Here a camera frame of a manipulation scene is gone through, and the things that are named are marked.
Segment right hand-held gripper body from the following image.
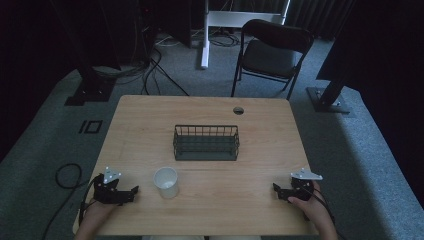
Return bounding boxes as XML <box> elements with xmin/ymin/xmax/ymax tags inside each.
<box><xmin>281</xmin><ymin>167</ymin><xmax>324</xmax><ymax>202</ymax></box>

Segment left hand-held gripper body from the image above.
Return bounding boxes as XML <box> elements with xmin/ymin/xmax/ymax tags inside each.
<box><xmin>92</xmin><ymin>166</ymin><xmax>136</xmax><ymax>206</ymax></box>

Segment white cup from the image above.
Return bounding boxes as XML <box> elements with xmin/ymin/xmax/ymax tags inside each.
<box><xmin>152</xmin><ymin>166</ymin><xmax>180</xmax><ymax>200</ymax></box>

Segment black wire basket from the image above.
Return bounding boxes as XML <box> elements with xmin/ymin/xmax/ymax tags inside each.
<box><xmin>172</xmin><ymin>124</ymin><xmax>241</xmax><ymax>162</ymax></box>

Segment person's left hand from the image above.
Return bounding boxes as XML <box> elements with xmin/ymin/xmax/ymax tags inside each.
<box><xmin>80</xmin><ymin>199</ymin><xmax>122</xmax><ymax>229</ymax></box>

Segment person's right hand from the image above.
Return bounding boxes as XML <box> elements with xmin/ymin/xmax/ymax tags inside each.
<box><xmin>287</xmin><ymin>180</ymin><xmax>335</xmax><ymax>228</ymax></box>

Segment black stand base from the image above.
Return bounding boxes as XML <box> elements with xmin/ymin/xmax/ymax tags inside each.
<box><xmin>306</xmin><ymin>74</ymin><xmax>351</xmax><ymax>115</ymax></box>
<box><xmin>63</xmin><ymin>64</ymin><xmax>117</xmax><ymax>107</ymax></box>

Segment black folding chair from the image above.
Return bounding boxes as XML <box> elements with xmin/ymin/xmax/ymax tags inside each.
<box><xmin>230</xmin><ymin>18</ymin><xmax>315</xmax><ymax>101</ymax></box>

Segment dark equipment cabinet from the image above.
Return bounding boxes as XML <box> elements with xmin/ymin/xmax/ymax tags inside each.
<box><xmin>137</xmin><ymin>0</ymin><xmax>193</xmax><ymax>50</ymax></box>

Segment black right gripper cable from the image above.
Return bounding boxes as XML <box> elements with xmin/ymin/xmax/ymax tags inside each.
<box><xmin>308</xmin><ymin>186</ymin><xmax>338</xmax><ymax>228</ymax></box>

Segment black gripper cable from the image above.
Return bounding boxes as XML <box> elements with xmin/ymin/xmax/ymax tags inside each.
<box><xmin>308</xmin><ymin>186</ymin><xmax>338</xmax><ymax>228</ymax></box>
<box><xmin>41</xmin><ymin>162</ymin><xmax>103</xmax><ymax>240</ymax></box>

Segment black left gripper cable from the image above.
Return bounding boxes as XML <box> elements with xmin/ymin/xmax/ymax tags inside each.
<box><xmin>41</xmin><ymin>162</ymin><xmax>103</xmax><ymax>240</ymax></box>

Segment black floor cable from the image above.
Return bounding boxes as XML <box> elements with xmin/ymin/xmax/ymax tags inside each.
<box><xmin>141</xmin><ymin>48</ymin><xmax>191</xmax><ymax>98</ymax></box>

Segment floor cable bundle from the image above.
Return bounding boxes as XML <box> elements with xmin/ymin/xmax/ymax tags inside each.
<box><xmin>92</xmin><ymin>61</ymin><xmax>149</xmax><ymax>86</ymax></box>

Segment coiled black cables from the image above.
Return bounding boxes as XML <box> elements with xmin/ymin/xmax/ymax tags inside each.
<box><xmin>207</xmin><ymin>30</ymin><xmax>242</xmax><ymax>48</ymax></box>

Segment white desk frame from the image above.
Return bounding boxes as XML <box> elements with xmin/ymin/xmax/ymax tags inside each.
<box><xmin>200</xmin><ymin>0</ymin><xmax>292</xmax><ymax>70</ymax></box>

